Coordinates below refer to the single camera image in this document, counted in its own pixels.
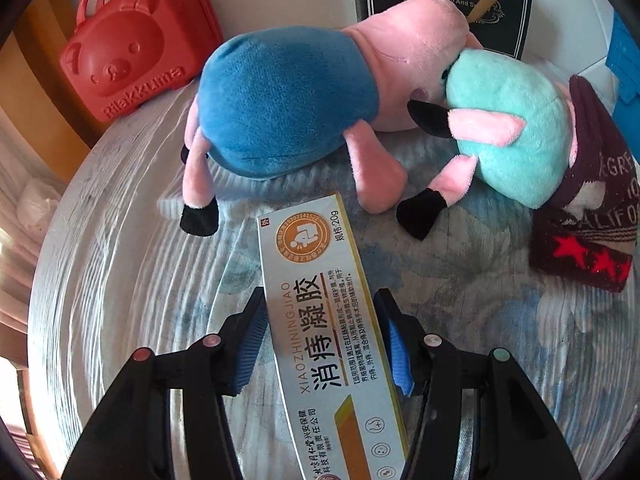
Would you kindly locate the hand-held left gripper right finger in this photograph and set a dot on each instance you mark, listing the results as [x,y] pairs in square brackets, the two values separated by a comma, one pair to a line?
[401,352]

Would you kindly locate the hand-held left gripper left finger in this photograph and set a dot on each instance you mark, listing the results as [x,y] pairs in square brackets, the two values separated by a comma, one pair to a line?
[250,345]

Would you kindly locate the long white orange medicine box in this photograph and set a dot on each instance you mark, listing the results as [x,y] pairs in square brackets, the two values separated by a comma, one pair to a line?
[320,335]

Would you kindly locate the blue plastic storage crate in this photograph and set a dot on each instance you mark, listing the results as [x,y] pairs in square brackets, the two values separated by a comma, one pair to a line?
[625,70]

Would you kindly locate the dark knit hat red stars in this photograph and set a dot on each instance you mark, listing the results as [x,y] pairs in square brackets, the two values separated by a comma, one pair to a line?
[590,240]

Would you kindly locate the pale curtain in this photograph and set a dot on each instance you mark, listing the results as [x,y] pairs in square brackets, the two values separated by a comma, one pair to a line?
[20,285]

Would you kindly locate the blue-body pink pig plush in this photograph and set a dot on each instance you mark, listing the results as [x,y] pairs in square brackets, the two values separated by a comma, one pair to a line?
[285,105]

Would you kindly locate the white plastic bag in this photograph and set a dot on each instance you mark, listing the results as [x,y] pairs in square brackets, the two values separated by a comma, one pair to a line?
[37,205]

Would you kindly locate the teal-dress pink pig plush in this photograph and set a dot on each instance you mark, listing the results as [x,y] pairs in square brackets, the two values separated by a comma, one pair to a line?
[500,110]

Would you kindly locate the red bear carry case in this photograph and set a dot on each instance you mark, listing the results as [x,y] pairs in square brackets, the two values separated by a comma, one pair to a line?
[135,50]

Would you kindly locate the black gift bag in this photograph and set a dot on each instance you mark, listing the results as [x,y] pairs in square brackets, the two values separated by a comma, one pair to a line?
[500,20]

